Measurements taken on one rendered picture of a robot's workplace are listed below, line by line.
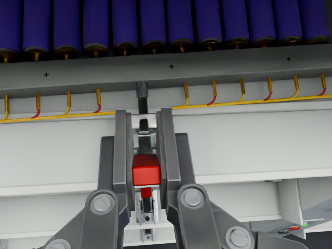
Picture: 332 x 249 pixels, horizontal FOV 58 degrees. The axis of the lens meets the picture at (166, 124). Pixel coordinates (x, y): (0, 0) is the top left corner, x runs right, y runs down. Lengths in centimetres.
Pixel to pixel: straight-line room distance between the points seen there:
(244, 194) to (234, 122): 21
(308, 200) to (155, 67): 25
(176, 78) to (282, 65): 7
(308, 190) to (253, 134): 16
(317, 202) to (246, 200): 10
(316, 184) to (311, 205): 3
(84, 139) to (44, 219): 22
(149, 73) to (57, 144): 8
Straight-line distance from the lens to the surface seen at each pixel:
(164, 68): 20
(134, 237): 60
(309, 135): 25
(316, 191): 36
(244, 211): 42
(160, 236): 60
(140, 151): 18
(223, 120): 23
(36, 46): 23
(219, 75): 21
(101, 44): 22
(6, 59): 24
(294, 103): 24
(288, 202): 42
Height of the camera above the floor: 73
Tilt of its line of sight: 63 degrees down
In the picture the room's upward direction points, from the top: 6 degrees clockwise
